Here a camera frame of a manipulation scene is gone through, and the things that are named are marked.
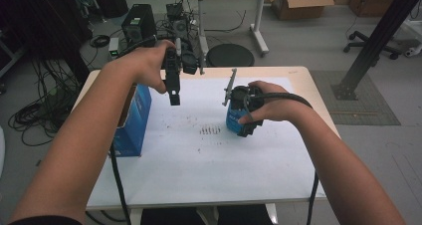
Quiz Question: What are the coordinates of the black office chair base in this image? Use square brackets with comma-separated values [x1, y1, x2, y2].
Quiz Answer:
[342, 30, 402, 61]

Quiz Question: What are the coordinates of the tangle of black floor cables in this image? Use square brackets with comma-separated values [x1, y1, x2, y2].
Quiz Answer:
[8, 59, 83, 148]

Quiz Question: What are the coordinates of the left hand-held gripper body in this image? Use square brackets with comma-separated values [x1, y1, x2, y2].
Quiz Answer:
[161, 39, 200, 77]

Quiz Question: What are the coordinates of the person's right hand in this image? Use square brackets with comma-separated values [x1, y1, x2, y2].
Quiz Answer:
[238, 80, 314, 125]

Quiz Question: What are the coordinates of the person's left hand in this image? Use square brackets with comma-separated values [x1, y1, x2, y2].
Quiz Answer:
[127, 40, 177, 95]

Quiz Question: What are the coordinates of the open brown cardboard box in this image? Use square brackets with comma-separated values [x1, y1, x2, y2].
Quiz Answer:
[267, 0, 335, 21]

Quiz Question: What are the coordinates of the black computer tower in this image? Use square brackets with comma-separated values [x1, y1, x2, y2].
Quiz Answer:
[120, 3, 157, 50]

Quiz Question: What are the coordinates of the small grey computer tower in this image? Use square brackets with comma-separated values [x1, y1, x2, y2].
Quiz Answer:
[170, 15, 191, 44]

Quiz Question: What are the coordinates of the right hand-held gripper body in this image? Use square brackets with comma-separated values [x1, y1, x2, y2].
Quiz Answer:
[222, 68, 266, 114]

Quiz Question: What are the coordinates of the black curtain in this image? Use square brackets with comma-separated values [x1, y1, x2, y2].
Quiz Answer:
[0, 0, 94, 84]

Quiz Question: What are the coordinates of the white device with green light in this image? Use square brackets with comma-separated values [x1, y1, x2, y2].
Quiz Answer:
[108, 37, 119, 60]

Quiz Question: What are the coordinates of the black metal stand post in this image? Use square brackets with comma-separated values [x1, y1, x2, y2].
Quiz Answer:
[331, 0, 422, 102]

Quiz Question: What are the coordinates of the white table mat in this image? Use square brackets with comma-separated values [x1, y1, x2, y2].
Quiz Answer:
[87, 77, 327, 209]

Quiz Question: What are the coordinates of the blue cardboard box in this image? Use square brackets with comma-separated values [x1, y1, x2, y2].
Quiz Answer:
[110, 83, 153, 158]

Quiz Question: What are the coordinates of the closed brown cardboard box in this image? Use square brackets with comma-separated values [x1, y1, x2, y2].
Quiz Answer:
[347, 0, 404, 19]

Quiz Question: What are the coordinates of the black floor cable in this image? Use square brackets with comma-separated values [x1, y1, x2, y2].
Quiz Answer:
[203, 9, 247, 34]

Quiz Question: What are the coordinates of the small black cable coil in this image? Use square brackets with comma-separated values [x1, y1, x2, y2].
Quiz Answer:
[89, 34, 111, 49]

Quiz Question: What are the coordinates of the black round stool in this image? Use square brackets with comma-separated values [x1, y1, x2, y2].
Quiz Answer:
[205, 43, 256, 69]

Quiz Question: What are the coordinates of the small black box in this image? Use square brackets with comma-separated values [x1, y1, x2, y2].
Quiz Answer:
[165, 3, 184, 19]

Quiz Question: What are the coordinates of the grey floor mat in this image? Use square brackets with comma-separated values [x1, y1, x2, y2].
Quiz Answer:
[310, 70, 402, 126]

